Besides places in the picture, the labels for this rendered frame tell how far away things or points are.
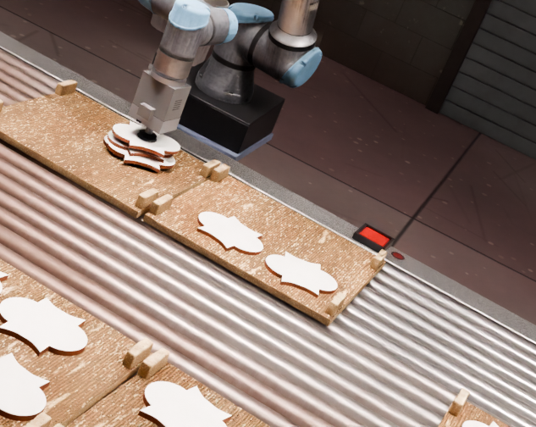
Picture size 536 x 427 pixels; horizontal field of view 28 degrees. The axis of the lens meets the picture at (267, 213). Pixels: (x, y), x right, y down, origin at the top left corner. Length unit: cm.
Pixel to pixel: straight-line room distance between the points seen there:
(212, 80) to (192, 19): 56
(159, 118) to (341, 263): 47
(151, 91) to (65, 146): 21
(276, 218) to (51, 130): 50
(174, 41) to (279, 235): 44
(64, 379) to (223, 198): 79
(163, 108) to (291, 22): 48
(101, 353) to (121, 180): 60
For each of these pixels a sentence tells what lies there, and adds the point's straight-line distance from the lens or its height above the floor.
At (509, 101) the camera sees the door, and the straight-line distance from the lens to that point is 684.
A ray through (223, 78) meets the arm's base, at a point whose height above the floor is 101.
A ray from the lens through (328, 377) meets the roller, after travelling 182.
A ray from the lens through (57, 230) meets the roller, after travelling 192.
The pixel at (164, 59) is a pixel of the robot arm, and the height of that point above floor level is 116.
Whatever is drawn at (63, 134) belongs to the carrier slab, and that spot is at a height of 94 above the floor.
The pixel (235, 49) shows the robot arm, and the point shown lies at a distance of 263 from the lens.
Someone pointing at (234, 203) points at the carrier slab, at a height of 94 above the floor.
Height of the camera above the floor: 184
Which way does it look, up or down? 24 degrees down
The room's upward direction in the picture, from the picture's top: 23 degrees clockwise
